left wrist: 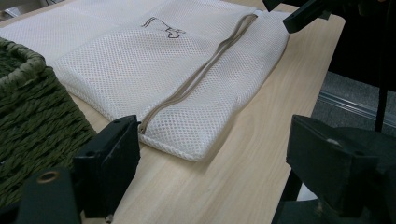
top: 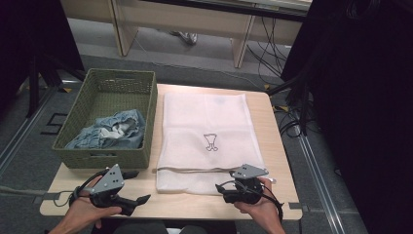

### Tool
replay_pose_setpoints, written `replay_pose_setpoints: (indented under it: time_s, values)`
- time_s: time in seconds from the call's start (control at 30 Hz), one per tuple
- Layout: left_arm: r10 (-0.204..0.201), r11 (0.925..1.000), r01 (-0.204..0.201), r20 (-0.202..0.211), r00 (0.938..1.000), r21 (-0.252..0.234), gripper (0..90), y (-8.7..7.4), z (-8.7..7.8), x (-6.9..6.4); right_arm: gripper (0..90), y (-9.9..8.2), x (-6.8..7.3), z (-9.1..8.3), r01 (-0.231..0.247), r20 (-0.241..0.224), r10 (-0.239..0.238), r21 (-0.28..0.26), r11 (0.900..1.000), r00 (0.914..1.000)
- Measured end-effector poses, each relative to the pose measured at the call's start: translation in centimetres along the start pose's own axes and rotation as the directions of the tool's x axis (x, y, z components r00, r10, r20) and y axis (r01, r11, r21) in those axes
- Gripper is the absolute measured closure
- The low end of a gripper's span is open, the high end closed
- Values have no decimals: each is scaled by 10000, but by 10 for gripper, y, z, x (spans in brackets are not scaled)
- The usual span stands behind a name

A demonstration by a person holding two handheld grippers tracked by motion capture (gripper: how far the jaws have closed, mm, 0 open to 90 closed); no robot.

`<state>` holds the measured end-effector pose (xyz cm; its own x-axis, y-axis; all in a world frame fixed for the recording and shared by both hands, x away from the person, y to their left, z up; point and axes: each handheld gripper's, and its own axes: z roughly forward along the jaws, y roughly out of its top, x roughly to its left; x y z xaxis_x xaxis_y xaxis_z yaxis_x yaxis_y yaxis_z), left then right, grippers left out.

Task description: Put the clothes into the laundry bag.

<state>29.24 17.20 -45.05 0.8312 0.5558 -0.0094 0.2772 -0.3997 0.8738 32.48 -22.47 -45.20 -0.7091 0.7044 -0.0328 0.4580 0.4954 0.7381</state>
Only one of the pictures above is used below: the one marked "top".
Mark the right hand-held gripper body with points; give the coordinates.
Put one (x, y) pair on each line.
(246, 190)

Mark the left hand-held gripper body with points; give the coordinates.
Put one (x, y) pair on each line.
(108, 183)

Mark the blue denim garment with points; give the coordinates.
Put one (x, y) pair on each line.
(130, 130)

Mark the white mesh laundry bag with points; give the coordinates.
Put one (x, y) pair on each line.
(201, 117)

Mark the green woven basket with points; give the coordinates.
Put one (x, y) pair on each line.
(107, 94)

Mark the person's right hand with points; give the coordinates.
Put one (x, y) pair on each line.
(264, 208)

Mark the person's left hand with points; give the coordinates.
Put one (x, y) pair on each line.
(82, 211)

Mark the person's dark lap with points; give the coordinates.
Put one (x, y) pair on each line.
(139, 227)

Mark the grey tape strip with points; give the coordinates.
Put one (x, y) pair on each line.
(48, 196)
(297, 205)

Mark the black floor tape mark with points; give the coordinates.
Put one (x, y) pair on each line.
(55, 123)

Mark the black metal stand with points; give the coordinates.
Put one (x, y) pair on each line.
(303, 107)
(32, 84)

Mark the black curtain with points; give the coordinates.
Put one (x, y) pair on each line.
(29, 39)
(363, 97)

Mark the light wooden desk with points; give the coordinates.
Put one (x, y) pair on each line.
(195, 19)

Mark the metal floor rail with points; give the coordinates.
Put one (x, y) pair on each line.
(22, 130)
(319, 182)

